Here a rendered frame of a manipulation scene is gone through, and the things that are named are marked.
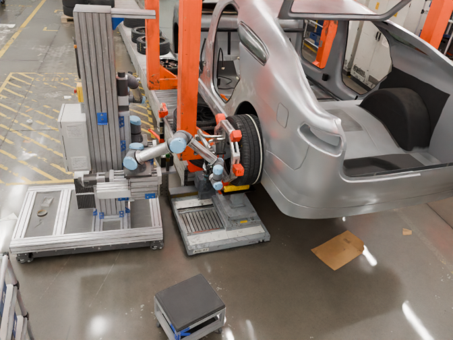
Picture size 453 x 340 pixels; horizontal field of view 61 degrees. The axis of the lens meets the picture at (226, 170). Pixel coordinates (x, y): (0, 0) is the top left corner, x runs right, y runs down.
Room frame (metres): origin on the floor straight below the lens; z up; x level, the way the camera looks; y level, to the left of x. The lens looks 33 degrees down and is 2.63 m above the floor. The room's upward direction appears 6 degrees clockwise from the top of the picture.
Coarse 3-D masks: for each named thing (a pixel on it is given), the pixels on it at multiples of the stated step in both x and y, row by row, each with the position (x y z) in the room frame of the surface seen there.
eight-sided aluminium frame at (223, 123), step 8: (224, 120) 3.16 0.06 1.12; (216, 128) 3.25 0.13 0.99; (224, 128) 3.05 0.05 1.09; (232, 128) 3.02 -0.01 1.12; (232, 144) 2.88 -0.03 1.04; (232, 152) 2.84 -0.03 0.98; (232, 160) 2.83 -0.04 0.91; (232, 168) 2.81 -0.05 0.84; (224, 176) 3.06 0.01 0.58; (232, 176) 2.81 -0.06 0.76
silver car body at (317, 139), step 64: (256, 0) 4.06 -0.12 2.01; (320, 0) 4.34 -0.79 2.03; (256, 64) 3.18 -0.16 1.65; (448, 64) 3.45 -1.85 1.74; (320, 128) 2.28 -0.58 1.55; (384, 128) 3.58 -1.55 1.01; (448, 128) 3.27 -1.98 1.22; (320, 192) 2.24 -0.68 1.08; (384, 192) 2.37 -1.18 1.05; (448, 192) 2.73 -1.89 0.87
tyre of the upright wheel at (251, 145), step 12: (228, 120) 3.22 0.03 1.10; (240, 120) 3.07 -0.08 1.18; (252, 120) 3.10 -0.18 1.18; (252, 132) 2.97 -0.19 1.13; (240, 144) 2.91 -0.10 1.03; (252, 144) 2.88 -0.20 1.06; (252, 156) 2.83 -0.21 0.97; (252, 168) 2.82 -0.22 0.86; (240, 180) 2.83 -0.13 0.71; (252, 180) 2.86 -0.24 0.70
